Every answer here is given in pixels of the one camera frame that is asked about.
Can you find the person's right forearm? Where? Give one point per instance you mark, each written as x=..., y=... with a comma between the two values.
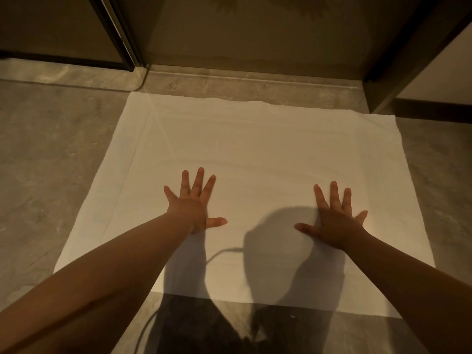
x=413, y=283

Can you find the small white towel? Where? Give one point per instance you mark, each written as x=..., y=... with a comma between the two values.
x=265, y=143

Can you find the person's right hand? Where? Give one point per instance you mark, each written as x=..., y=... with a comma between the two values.
x=337, y=224

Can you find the person's left hand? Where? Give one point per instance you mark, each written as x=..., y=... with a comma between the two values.
x=191, y=210

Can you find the bronze glass shower door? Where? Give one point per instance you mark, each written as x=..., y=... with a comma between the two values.
x=51, y=25
x=258, y=29

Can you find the person's left forearm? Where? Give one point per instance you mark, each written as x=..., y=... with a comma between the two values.
x=88, y=283

